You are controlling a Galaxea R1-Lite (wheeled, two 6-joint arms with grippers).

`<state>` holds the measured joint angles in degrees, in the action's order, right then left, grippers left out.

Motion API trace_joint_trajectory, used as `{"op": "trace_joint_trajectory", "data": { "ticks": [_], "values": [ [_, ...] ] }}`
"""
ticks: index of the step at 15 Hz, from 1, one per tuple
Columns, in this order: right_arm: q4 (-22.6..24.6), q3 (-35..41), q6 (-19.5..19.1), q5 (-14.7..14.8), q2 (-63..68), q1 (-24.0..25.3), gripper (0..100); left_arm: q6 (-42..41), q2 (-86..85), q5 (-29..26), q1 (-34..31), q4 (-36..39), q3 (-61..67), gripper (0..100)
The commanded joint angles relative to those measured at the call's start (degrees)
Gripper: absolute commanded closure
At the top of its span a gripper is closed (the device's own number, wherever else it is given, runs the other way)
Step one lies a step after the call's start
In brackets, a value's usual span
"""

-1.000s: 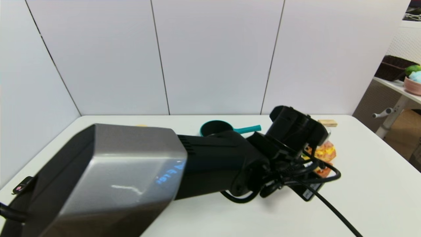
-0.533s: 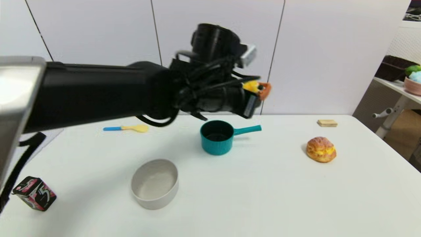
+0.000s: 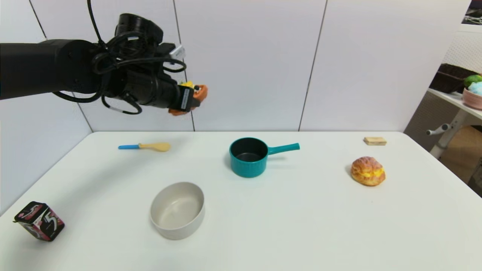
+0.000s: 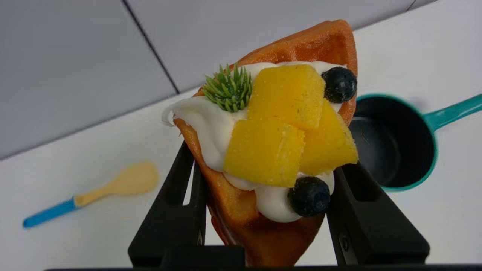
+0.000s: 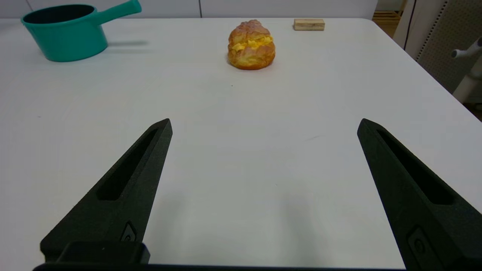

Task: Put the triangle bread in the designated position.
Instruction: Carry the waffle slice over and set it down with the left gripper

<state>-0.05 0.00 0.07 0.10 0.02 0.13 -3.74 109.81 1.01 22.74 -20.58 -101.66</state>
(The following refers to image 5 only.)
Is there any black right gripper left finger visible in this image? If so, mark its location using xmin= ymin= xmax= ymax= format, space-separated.
xmin=40 ymin=118 xmax=173 ymax=263

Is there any teal saucepan with handle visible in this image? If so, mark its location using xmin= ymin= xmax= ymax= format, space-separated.
xmin=21 ymin=0 xmax=142 ymax=62

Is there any small wooden block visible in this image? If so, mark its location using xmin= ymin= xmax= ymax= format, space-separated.
xmin=294 ymin=18 xmax=325 ymax=31

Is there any white side table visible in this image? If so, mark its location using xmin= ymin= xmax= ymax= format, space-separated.
xmin=451 ymin=37 xmax=482 ymax=104

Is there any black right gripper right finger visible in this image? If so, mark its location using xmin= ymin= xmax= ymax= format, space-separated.
xmin=357 ymin=118 xmax=482 ymax=271

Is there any cream puff bread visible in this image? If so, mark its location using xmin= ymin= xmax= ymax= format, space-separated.
xmin=227 ymin=20 xmax=276 ymax=70

